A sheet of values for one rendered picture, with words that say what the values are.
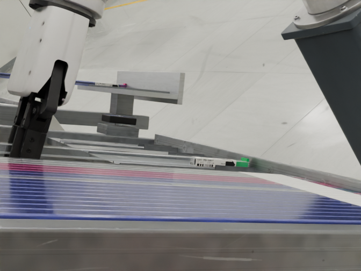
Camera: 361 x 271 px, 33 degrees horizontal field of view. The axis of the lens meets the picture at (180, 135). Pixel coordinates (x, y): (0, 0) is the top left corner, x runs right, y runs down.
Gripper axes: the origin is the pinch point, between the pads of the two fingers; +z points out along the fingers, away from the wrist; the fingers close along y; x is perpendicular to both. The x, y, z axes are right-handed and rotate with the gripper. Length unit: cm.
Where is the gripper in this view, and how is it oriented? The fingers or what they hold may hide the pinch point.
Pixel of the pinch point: (24, 146)
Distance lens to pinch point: 69.2
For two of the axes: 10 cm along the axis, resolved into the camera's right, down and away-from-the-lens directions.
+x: 8.4, 2.5, 4.7
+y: 4.6, 1.0, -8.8
